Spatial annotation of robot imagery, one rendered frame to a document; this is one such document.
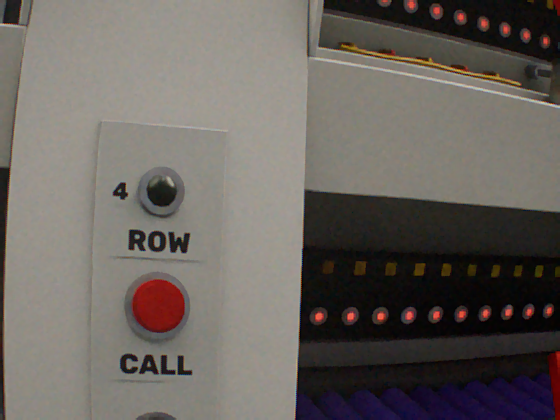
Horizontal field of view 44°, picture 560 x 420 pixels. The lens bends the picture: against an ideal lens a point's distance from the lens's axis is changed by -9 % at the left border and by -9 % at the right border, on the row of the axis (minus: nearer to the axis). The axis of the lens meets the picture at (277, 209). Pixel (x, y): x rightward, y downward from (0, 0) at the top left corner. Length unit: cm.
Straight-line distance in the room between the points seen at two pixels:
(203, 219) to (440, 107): 10
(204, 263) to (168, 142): 4
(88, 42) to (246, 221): 7
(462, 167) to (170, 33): 12
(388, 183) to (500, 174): 5
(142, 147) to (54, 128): 3
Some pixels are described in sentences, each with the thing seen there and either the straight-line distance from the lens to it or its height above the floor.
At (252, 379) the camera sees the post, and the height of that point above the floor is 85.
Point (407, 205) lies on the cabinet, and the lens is 50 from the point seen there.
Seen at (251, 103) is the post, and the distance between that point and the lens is 24.
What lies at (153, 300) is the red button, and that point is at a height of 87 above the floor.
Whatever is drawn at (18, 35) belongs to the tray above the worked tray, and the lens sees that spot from 23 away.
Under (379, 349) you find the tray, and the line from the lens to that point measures 46.
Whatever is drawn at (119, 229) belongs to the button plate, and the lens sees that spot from 22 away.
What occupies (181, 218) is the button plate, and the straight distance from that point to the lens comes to 23.
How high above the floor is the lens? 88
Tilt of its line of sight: 5 degrees up
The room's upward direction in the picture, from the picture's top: 2 degrees clockwise
